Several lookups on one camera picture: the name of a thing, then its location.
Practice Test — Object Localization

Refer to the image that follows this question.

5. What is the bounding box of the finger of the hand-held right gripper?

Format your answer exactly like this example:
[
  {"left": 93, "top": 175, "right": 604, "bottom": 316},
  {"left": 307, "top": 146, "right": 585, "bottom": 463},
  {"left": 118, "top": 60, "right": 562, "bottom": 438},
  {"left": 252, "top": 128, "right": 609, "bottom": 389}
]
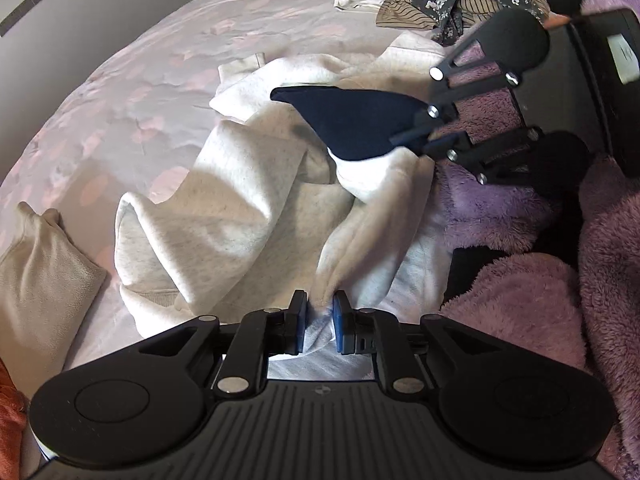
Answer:
[
  {"left": 419, "top": 126, "right": 547, "bottom": 185},
  {"left": 389, "top": 34, "right": 520, "bottom": 148}
]

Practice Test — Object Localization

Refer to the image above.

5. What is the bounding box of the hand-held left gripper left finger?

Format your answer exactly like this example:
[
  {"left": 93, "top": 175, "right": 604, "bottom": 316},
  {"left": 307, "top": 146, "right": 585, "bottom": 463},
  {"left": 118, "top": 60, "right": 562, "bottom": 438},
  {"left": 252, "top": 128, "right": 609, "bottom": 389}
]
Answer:
[{"left": 137, "top": 290, "right": 308, "bottom": 398}]

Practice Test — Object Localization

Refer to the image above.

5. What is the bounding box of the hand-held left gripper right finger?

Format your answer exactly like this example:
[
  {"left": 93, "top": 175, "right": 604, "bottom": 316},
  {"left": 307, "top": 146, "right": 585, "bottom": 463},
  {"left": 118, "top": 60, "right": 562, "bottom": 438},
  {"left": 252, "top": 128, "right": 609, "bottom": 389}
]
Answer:
[{"left": 332, "top": 290, "right": 496, "bottom": 397}]

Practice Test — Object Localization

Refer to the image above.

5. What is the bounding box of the navy blue cloth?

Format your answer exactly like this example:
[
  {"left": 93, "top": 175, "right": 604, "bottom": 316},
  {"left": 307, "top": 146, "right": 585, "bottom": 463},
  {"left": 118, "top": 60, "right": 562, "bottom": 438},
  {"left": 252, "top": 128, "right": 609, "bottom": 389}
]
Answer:
[{"left": 270, "top": 85, "right": 431, "bottom": 162}]

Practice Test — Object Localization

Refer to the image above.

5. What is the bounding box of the light grey sweatshirt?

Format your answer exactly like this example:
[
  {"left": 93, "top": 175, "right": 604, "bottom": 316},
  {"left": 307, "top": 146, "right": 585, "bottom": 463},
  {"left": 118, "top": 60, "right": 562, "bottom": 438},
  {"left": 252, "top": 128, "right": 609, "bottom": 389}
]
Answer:
[{"left": 114, "top": 30, "right": 453, "bottom": 361}]

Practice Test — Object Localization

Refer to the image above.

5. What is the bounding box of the small white cloth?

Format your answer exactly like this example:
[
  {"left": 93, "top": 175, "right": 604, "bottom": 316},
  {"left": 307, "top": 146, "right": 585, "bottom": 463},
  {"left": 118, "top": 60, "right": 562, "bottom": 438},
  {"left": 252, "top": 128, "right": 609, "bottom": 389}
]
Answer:
[{"left": 333, "top": 0, "right": 387, "bottom": 12}]

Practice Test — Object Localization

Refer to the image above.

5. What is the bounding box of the purple fluffy blanket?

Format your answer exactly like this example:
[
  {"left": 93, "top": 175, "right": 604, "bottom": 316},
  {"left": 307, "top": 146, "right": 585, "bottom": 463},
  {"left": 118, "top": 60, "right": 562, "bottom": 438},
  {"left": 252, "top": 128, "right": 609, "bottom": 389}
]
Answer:
[{"left": 434, "top": 0, "right": 640, "bottom": 480}]

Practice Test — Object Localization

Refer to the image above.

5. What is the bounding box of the beige fleece garment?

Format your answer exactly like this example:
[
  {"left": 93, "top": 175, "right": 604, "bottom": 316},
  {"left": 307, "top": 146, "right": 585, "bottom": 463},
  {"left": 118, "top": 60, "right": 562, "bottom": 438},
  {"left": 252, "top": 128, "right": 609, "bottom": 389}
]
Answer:
[{"left": 0, "top": 201, "right": 109, "bottom": 382}]

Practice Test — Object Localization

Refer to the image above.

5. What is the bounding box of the pink dotted bed sheet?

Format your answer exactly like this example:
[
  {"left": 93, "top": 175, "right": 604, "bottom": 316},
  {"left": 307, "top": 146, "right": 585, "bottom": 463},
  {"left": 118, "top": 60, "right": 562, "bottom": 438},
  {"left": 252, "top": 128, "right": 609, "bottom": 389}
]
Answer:
[{"left": 0, "top": 0, "right": 451, "bottom": 371}]

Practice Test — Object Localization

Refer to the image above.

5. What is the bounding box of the orange cloth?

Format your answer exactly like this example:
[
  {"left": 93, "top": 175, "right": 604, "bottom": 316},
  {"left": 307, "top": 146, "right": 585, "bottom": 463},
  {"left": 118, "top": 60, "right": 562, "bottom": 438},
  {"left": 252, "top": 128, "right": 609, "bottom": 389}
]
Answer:
[{"left": 0, "top": 360, "right": 32, "bottom": 480}]

